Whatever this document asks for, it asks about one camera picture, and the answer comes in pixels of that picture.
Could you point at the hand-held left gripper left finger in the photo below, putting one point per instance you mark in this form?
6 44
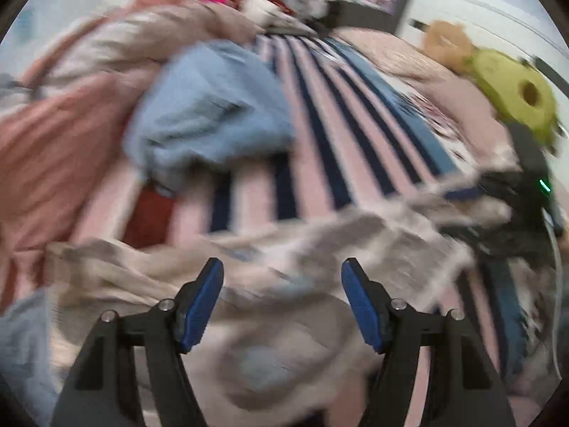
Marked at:
202 309

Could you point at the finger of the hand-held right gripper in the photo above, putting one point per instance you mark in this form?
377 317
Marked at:
480 238
484 189

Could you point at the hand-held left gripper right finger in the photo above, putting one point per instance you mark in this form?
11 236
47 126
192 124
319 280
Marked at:
361 309

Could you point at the beige printed pants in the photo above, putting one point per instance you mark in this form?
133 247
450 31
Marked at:
275 320

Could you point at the green plush toy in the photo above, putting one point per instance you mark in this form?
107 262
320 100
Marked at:
515 91

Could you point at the brown plush toy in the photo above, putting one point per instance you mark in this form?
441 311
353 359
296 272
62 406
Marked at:
446 46

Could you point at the striped printed blanket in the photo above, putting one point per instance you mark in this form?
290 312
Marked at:
338 133

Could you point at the floral pillow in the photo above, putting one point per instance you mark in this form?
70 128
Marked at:
382 46

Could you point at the white wardrobe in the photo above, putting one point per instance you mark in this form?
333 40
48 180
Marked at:
471 9

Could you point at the grey-blue cloth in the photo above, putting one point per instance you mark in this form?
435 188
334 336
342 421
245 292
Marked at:
22 356

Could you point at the light blue garment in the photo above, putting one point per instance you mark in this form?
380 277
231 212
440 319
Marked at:
209 106

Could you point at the pink patchwork duvet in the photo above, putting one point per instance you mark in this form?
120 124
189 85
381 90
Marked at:
66 111

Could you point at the cream quilted cushion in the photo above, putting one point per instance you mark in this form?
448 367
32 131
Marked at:
262 8

